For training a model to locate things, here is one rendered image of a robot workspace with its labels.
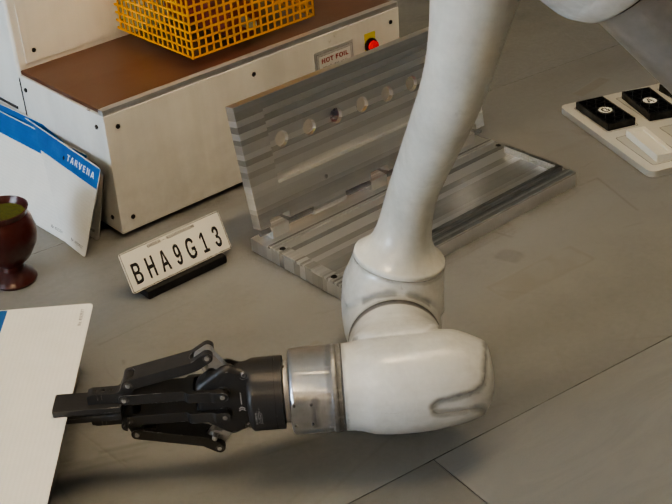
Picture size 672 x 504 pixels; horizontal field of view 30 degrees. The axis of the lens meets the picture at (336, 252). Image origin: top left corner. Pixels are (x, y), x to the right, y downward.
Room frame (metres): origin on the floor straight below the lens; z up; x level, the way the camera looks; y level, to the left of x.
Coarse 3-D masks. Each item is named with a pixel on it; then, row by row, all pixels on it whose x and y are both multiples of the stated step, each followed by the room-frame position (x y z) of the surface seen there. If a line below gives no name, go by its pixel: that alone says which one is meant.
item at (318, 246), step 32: (480, 160) 1.68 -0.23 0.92; (512, 160) 1.67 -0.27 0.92; (352, 192) 1.58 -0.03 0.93; (384, 192) 1.59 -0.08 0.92; (448, 192) 1.58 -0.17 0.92; (480, 192) 1.58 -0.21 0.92; (544, 192) 1.57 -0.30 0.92; (288, 224) 1.51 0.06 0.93; (320, 224) 1.51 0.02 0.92; (352, 224) 1.51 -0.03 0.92; (480, 224) 1.49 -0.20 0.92; (288, 256) 1.43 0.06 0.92; (320, 256) 1.43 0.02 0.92; (320, 288) 1.38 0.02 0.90
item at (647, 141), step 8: (640, 128) 1.74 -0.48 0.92; (632, 136) 1.72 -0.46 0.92; (640, 136) 1.72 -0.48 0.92; (648, 136) 1.71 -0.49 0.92; (656, 136) 1.71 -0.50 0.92; (640, 144) 1.70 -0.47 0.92; (648, 144) 1.68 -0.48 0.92; (656, 144) 1.69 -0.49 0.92; (664, 144) 1.68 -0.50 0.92; (648, 152) 1.67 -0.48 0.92; (656, 152) 1.66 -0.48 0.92; (664, 152) 1.65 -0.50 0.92; (656, 160) 1.65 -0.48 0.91; (664, 160) 1.65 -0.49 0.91
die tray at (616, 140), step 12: (612, 96) 1.89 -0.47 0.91; (564, 108) 1.86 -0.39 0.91; (624, 108) 1.84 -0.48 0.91; (576, 120) 1.82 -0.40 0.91; (588, 120) 1.81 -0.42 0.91; (636, 120) 1.79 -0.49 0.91; (648, 120) 1.79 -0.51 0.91; (660, 120) 1.79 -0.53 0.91; (588, 132) 1.78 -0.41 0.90; (600, 132) 1.76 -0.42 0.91; (612, 132) 1.76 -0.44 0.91; (624, 132) 1.76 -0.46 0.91; (660, 132) 1.75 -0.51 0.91; (612, 144) 1.72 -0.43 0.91; (624, 144) 1.71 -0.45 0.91; (624, 156) 1.68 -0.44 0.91; (636, 156) 1.67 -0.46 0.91; (648, 156) 1.67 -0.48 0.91; (636, 168) 1.65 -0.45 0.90; (648, 168) 1.63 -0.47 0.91; (660, 168) 1.63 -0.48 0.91
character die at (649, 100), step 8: (640, 88) 1.89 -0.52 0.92; (648, 88) 1.89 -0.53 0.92; (624, 96) 1.87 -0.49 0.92; (632, 96) 1.86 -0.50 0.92; (640, 96) 1.87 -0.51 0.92; (648, 96) 1.86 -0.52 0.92; (656, 96) 1.86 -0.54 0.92; (632, 104) 1.85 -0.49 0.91; (640, 104) 1.83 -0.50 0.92; (648, 104) 1.83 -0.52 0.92; (656, 104) 1.83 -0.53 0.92; (664, 104) 1.82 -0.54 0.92; (640, 112) 1.82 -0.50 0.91; (648, 112) 1.80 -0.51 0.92; (656, 112) 1.80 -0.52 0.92; (664, 112) 1.79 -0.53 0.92
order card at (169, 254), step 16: (192, 224) 1.47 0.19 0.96; (208, 224) 1.49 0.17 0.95; (160, 240) 1.44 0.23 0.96; (176, 240) 1.45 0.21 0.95; (192, 240) 1.46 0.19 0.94; (208, 240) 1.47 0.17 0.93; (224, 240) 1.49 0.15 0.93; (128, 256) 1.41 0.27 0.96; (144, 256) 1.42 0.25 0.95; (160, 256) 1.43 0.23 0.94; (176, 256) 1.44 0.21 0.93; (192, 256) 1.45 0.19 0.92; (208, 256) 1.46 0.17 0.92; (128, 272) 1.40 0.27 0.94; (144, 272) 1.41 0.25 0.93; (160, 272) 1.42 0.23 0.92; (176, 272) 1.43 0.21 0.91; (144, 288) 1.40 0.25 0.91
